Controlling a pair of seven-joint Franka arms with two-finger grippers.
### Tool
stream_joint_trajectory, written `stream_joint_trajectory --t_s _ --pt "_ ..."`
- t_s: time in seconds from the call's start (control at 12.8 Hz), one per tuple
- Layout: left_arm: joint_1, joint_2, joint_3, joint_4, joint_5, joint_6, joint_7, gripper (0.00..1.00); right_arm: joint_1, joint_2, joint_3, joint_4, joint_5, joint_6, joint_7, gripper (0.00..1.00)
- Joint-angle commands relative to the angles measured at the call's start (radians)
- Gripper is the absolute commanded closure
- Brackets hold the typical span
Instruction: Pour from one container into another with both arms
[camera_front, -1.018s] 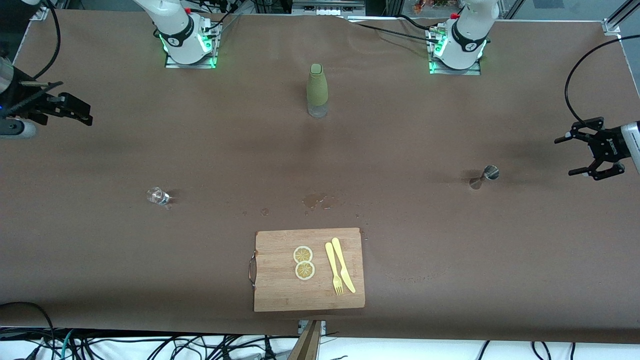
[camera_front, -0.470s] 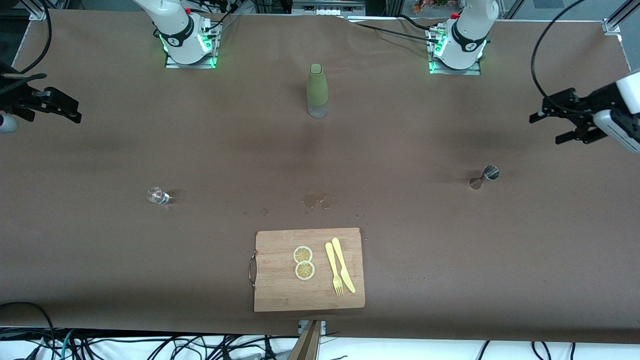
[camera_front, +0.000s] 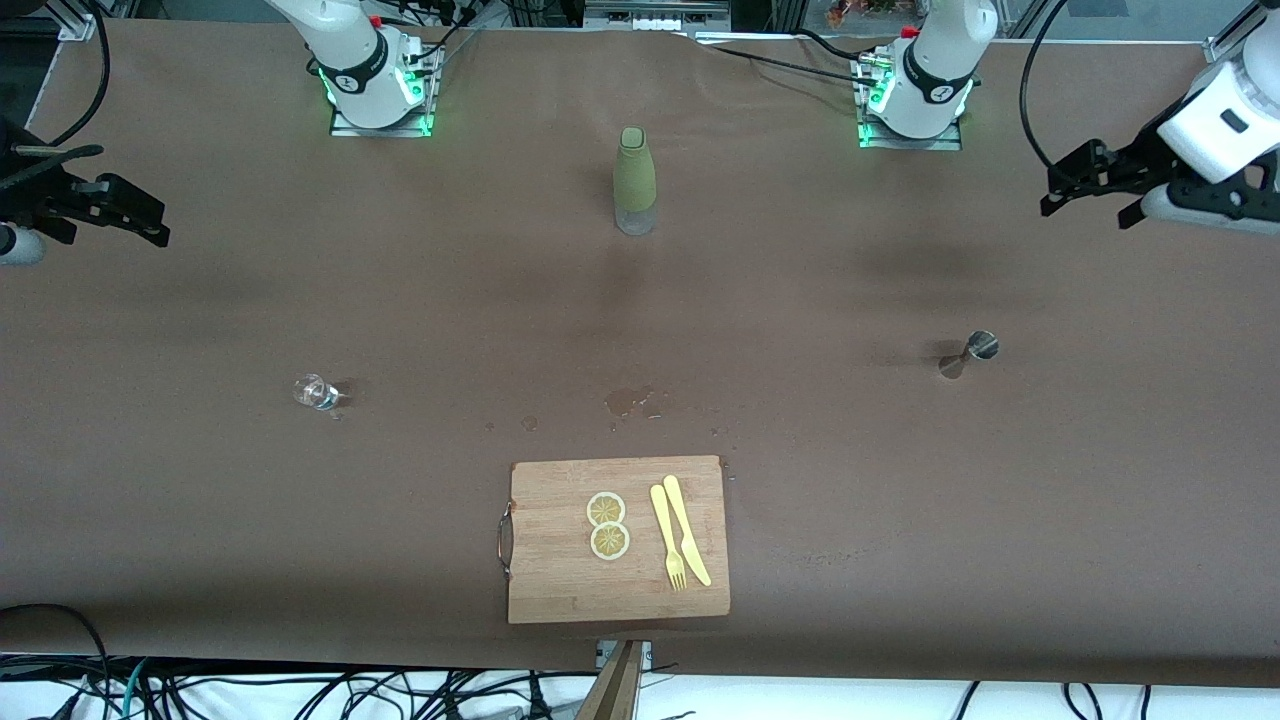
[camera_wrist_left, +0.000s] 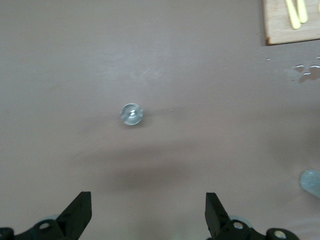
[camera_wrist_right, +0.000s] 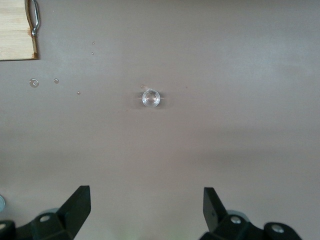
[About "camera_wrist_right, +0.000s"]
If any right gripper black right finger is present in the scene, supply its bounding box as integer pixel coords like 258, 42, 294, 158
199, 187, 303, 240

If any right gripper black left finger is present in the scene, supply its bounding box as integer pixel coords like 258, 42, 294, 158
0, 185, 91, 240

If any clear glass measuring cup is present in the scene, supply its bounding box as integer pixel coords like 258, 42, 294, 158
141, 87, 161, 109

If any brown table cover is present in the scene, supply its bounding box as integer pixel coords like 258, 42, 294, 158
0, 0, 320, 240

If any wooden cutting board with handle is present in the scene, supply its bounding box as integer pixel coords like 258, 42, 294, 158
0, 0, 41, 61

